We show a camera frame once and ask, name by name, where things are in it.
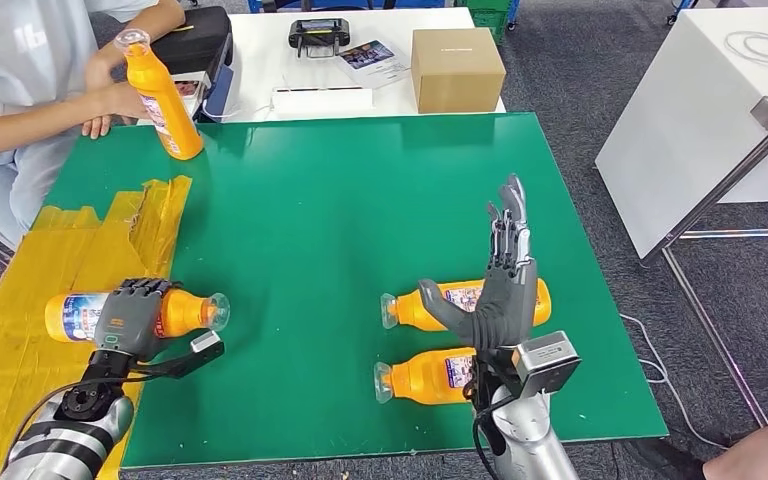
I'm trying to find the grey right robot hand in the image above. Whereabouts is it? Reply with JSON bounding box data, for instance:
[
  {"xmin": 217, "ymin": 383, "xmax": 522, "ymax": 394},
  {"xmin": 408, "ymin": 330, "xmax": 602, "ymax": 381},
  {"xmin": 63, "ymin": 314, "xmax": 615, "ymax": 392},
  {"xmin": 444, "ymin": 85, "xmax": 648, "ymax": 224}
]
[{"xmin": 418, "ymin": 174, "xmax": 539, "ymax": 351}]

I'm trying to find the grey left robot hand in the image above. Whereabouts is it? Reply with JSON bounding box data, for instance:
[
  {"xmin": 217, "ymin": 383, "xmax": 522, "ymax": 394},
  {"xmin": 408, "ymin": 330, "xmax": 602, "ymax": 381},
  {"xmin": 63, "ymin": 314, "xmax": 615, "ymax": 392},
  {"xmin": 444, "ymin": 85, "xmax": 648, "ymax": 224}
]
[{"xmin": 92, "ymin": 278, "xmax": 185, "ymax": 364}]

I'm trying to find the person's right hand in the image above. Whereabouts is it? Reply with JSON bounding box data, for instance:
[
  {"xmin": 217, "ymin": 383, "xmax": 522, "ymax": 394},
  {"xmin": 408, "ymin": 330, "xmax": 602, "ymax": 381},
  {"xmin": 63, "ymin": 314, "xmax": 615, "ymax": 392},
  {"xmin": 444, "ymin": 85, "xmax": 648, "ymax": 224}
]
[{"xmin": 81, "ymin": 82, "xmax": 153, "ymax": 140}]

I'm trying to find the person's left hand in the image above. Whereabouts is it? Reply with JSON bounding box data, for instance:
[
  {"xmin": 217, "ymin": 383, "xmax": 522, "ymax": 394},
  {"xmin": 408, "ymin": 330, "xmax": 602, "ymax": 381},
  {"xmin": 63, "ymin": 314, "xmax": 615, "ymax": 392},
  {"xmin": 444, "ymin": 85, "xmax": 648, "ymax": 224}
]
[{"xmin": 84, "ymin": 42, "xmax": 130, "ymax": 91}]

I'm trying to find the orange detergent bottle clear cap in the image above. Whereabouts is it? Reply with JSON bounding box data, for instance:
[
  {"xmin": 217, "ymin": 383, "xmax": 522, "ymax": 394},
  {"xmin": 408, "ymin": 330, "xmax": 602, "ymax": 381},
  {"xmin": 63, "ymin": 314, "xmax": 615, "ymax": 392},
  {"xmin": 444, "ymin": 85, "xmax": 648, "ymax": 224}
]
[
  {"xmin": 380, "ymin": 278, "xmax": 552, "ymax": 333},
  {"xmin": 114, "ymin": 28, "xmax": 205, "ymax": 162},
  {"xmin": 44, "ymin": 290, "xmax": 231, "ymax": 344},
  {"xmin": 373, "ymin": 347, "xmax": 491, "ymax": 406}
]

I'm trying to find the phone showing picture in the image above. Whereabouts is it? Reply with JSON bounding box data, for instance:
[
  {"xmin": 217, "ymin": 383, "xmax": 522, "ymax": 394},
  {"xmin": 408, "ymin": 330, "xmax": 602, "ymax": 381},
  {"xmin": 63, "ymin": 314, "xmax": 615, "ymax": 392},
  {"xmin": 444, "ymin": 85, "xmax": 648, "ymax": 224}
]
[{"xmin": 173, "ymin": 72, "xmax": 212, "ymax": 102}]

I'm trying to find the black carry case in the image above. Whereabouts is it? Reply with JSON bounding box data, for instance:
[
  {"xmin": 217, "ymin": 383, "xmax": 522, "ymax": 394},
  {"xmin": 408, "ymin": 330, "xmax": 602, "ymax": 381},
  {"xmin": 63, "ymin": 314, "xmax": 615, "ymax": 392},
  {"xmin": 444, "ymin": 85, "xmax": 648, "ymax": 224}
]
[{"xmin": 145, "ymin": 5, "xmax": 234, "ymax": 79}]

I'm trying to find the person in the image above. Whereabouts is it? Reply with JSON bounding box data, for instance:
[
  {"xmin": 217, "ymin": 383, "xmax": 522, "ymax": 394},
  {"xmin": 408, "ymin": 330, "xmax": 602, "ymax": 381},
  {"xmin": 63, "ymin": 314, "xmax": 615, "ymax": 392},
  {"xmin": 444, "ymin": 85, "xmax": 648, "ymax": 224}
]
[{"xmin": 0, "ymin": 0, "xmax": 187, "ymax": 250}]

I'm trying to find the yellow tape sheet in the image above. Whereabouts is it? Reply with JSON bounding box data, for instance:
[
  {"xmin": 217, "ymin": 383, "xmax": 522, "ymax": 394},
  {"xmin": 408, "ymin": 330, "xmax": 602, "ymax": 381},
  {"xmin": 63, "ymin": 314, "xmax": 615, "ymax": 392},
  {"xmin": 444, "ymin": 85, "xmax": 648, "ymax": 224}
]
[{"xmin": 0, "ymin": 175, "xmax": 193, "ymax": 480}]

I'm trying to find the flat white box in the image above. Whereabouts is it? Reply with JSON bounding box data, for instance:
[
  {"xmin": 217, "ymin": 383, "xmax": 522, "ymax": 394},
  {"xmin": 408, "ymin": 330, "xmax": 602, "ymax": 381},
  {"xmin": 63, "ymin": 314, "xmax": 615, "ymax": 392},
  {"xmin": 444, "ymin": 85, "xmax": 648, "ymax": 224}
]
[{"xmin": 269, "ymin": 86, "xmax": 375, "ymax": 122}]

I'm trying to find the black handheld controller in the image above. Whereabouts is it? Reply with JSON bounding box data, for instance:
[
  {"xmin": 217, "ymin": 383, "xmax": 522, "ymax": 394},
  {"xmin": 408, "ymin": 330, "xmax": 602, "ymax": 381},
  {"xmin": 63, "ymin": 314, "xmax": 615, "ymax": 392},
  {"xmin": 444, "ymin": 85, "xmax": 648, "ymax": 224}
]
[{"xmin": 287, "ymin": 17, "xmax": 351, "ymax": 60}]

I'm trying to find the brown cardboard box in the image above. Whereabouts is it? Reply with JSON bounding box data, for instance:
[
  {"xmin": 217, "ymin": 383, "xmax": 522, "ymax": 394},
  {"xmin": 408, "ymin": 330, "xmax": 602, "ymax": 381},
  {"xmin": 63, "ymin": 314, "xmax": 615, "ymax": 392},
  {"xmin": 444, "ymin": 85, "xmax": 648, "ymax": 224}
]
[{"xmin": 410, "ymin": 27, "xmax": 507, "ymax": 115}]

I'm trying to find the printed booklet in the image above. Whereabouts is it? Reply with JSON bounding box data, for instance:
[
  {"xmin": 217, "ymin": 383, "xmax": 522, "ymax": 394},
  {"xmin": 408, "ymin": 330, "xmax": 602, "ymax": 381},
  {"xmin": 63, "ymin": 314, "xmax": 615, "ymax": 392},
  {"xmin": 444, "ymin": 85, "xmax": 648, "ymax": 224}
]
[{"xmin": 337, "ymin": 39, "xmax": 412, "ymax": 91}]

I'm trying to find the white side table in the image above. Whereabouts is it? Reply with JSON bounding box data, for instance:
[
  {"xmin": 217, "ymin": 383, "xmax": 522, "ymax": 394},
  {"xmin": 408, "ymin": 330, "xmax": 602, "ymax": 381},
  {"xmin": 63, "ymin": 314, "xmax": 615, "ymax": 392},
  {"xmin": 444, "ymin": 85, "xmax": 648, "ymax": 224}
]
[{"xmin": 594, "ymin": 6, "xmax": 768, "ymax": 429}]

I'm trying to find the green plastic crate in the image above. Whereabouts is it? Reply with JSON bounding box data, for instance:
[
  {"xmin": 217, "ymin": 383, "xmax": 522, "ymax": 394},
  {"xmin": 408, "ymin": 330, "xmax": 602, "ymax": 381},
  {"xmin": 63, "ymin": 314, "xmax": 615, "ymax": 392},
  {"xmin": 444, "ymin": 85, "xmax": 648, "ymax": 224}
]
[{"xmin": 455, "ymin": 0, "xmax": 514, "ymax": 44}]

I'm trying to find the person's leg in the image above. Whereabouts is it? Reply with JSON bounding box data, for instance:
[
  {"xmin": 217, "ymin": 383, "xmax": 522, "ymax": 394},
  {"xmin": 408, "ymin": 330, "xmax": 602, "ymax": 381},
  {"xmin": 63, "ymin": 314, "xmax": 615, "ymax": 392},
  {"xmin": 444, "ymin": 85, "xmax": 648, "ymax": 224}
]
[{"xmin": 624, "ymin": 413, "xmax": 768, "ymax": 480}]

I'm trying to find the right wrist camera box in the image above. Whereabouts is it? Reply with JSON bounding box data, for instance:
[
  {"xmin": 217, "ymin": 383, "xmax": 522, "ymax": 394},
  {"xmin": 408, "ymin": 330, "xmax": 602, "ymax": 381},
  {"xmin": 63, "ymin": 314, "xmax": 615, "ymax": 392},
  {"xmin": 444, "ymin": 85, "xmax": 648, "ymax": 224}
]
[{"xmin": 509, "ymin": 331, "xmax": 583, "ymax": 399}]

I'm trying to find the white floor cable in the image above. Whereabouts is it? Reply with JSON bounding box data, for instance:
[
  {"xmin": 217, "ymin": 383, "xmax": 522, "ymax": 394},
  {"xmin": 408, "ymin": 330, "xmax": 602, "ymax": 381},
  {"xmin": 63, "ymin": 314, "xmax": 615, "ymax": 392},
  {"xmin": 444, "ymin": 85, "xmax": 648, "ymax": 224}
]
[{"xmin": 619, "ymin": 312, "xmax": 768, "ymax": 452}]

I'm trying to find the coiled white cable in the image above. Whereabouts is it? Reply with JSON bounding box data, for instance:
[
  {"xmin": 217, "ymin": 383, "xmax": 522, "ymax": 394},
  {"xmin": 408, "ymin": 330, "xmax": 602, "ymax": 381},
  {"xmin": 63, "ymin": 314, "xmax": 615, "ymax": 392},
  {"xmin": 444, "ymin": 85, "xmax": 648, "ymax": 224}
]
[{"xmin": 723, "ymin": 29, "xmax": 768, "ymax": 81}]

